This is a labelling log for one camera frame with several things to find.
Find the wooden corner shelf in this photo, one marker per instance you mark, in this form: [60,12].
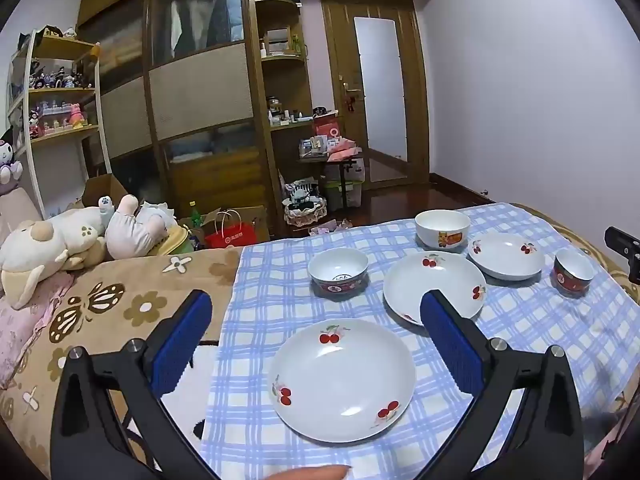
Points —
[280,60]

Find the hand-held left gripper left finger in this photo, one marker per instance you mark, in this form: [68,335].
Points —
[182,340]

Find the wooden wardrobe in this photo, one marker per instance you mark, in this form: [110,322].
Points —
[200,90]

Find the cream plush dog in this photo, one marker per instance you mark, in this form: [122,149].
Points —
[35,245]

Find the small red patterned bowl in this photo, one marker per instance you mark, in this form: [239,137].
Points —
[572,280]

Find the wooden door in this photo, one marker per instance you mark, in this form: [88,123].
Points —
[340,60]

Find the red paper box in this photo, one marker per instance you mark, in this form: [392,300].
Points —
[330,127]

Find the white bowl with cartoon print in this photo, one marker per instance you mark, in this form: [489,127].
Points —
[440,225]

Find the pile of pink packets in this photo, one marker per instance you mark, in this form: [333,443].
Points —
[345,150]

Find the white frame display shelf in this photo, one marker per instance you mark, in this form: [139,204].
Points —
[55,92]

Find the pink quilt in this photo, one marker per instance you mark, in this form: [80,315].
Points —
[30,340]

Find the cardboard box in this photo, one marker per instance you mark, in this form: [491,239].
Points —
[100,190]
[260,220]

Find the pink packets on floor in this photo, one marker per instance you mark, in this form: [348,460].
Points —
[330,225]

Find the wicker basket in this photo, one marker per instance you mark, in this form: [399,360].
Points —
[305,215]

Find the small black folding table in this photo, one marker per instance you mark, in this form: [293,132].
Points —
[345,167]

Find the blue checked cloth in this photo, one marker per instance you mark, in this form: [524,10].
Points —
[280,300]

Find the group of small figurines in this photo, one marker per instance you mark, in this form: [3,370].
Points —
[50,77]

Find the purple plush toy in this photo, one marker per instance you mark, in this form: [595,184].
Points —
[10,170]

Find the red paper bag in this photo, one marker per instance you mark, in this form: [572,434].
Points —
[230,237]

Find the pink doll with white hair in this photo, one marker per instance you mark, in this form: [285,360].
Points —
[130,235]

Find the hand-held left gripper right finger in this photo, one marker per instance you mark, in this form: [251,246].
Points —
[450,345]

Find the white cherry print plate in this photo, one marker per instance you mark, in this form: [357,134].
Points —
[440,275]
[340,385]
[505,257]

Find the pink plush figure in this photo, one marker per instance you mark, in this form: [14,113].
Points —
[76,116]

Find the yellow green cushion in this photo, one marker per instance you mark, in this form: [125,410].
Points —
[175,240]

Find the clear plastic storage box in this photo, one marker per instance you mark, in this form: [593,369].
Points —
[342,195]

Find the black white plush toy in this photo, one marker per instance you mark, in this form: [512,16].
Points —
[302,195]

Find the green bottle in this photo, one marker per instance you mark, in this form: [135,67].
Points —
[196,217]

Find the blue red patterned bowl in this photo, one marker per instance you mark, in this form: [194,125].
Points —
[335,265]

